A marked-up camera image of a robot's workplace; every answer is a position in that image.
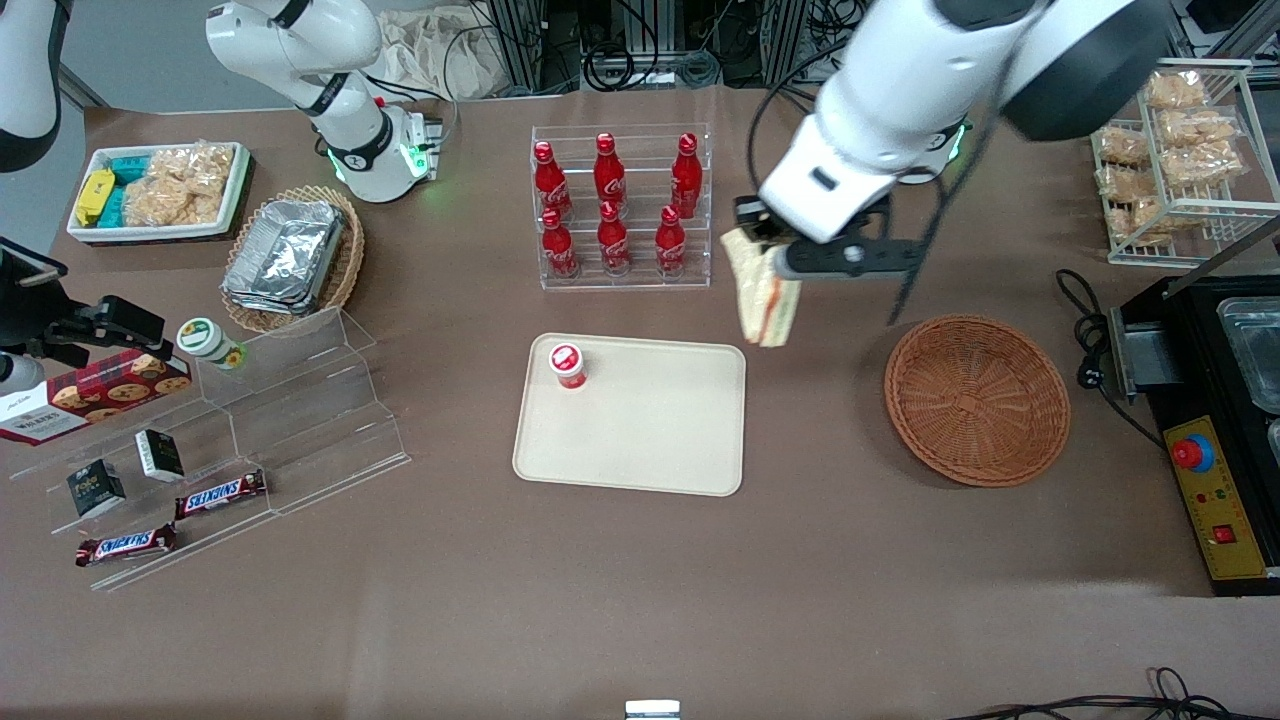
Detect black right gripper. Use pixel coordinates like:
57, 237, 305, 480
0, 294, 174, 369

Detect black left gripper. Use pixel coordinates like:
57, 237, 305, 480
734, 193, 801, 279

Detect triangular sandwich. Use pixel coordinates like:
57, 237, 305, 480
721, 227, 805, 349

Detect oval light wicker basket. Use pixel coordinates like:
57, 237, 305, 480
220, 185, 366, 334

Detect beige plastic tray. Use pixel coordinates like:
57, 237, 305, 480
512, 333, 748, 497

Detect round brown wicker basket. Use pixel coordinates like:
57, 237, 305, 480
884, 315, 1072, 488

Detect green lid yoghurt cup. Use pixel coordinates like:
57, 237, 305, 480
177, 317, 249, 372

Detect red tartan cookie box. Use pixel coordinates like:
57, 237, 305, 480
0, 349, 193, 447

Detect red cola bottle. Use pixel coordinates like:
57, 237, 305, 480
533, 141, 575, 222
594, 133, 628, 212
670, 133, 704, 220
597, 201, 634, 277
654, 205, 690, 276
540, 208, 581, 280

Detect small black carton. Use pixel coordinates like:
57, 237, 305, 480
135, 429, 187, 484
66, 459, 129, 520

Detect white rectangular bin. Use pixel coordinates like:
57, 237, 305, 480
67, 142, 252, 245

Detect clear acrylic bottle rack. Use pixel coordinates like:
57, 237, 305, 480
530, 124, 713, 292

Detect yellow snack packet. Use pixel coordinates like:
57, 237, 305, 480
76, 169, 117, 227

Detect stacked foil containers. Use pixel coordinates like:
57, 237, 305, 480
221, 199, 347, 317

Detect brown chocolate bar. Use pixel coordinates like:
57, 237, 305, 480
174, 469, 269, 522
75, 522, 179, 569

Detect large crispy snack bag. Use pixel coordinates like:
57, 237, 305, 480
122, 143, 237, 228

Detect clear acrylic stepped shelf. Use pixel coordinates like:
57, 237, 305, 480
8, 305, 412, 593

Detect red lid small cup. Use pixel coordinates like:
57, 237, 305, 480
547, 342, 589, 392

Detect small crispy snack bag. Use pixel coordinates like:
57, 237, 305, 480
1108, 196, 1169, 247
1162, 142, 1248, 189
1157, 107, 1238, 150
1094, 125, 1151, 167
1100, 163, 1159, 204
1142, 69, 1209, 111

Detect beige crumpled cloth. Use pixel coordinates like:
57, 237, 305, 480
372, 8, 503, 102

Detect black machine with pans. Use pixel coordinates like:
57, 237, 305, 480
1108, 215, 1280, 599

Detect steel food pan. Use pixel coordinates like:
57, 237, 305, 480
1216, 298, 1280, 417

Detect yellow control panel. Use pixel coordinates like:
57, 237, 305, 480
1162, 415, 1272, 583

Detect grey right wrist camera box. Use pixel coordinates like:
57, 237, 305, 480
0, 350, 47, 399

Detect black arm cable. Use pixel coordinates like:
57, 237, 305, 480
747, 40, 1003, 329

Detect coiled black background cables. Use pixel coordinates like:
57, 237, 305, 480
584, 0, 723, 93

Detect aluminium frame post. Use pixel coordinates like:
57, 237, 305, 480
482, 0, 583, 97

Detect black power cable with plug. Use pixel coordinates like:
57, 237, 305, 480
1054, 266, 1167, 448

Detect wire basket with pastries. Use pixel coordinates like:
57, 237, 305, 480
1088, 58, 1280, 269

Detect black floor cables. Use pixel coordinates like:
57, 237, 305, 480
943, 666, 1280, 720

